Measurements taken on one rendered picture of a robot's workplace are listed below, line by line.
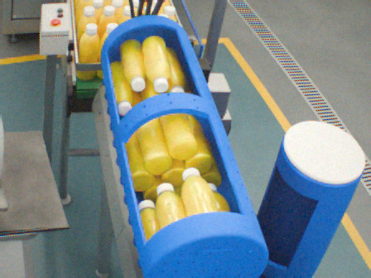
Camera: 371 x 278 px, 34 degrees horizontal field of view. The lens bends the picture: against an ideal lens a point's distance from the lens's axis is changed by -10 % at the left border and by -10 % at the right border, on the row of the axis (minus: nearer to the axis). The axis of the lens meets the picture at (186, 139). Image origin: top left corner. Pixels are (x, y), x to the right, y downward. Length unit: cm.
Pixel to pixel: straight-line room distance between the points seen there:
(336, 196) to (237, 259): 56
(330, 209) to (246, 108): 191
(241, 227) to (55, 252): 157
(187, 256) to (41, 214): 43
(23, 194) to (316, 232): 91
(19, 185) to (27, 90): 204
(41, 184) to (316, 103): 257
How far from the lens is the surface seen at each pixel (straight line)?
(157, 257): 138
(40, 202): 166
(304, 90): 408
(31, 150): 179
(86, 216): 300
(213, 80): 241
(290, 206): 231
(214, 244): 138
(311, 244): 206
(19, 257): 171
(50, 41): 217
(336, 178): 188
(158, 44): 193
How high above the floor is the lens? 222
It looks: 40 degrees down
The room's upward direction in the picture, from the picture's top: 12 degrees clockwise
